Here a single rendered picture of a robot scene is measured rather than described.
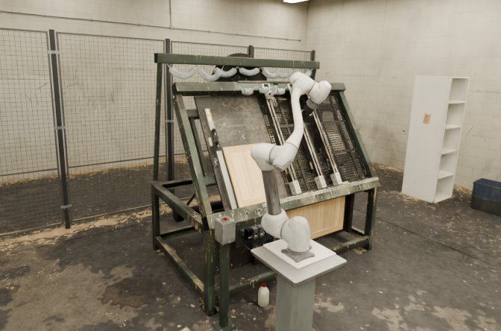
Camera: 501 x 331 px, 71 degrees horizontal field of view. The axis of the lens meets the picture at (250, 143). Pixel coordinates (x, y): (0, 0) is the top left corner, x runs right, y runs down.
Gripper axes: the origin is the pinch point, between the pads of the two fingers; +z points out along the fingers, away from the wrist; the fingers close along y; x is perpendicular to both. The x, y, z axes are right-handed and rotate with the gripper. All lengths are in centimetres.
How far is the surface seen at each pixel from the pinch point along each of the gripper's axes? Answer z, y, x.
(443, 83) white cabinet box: -2, -350, -178
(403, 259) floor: 115, -206, 52
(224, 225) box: 71, 40, 47
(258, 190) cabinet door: 82, -8, 2
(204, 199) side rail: 83, 46, 16
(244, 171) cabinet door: 76, 5, -13
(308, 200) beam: 81, -62, 9
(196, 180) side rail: 80, 52, 0
